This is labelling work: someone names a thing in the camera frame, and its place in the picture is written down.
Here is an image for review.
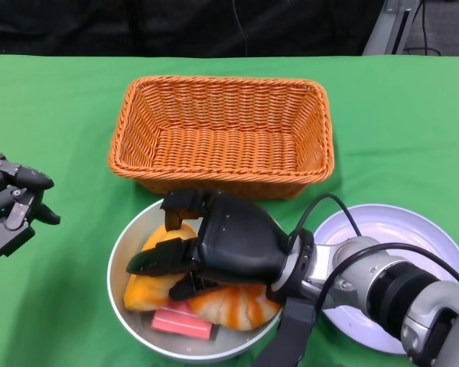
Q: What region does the orange wicker basket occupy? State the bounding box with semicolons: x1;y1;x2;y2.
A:
107;75;336;201

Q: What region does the orange white ring bread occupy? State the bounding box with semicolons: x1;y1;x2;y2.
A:
187;284;282;332

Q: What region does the salmon pink striped cake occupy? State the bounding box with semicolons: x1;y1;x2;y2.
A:
150;300;214;340

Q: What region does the grey metal frame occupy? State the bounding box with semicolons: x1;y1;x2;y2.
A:
362;0;418;57

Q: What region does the pale lavender round plate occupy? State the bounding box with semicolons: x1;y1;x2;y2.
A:
312;203;459;356

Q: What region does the green tablecloth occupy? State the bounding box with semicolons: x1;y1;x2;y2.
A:
0;54;459;367

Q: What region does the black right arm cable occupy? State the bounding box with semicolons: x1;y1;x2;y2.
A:
288;193;459;318

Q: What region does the orange loaf bread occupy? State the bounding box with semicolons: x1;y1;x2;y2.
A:
122;223;198;313

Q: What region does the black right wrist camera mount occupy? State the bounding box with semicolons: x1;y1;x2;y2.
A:
252;296;318;367

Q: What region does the black backdrop curtain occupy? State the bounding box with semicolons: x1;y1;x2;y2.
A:
0;0;387;57

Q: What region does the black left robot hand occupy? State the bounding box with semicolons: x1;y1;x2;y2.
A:
0;152;61;268

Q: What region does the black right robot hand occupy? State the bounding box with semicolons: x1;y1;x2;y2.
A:
125;189;291;301

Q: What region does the black floor cable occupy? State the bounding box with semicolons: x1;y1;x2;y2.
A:
405;0;443;57

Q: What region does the grey round bowl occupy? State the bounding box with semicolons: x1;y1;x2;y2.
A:
106;196;288;363

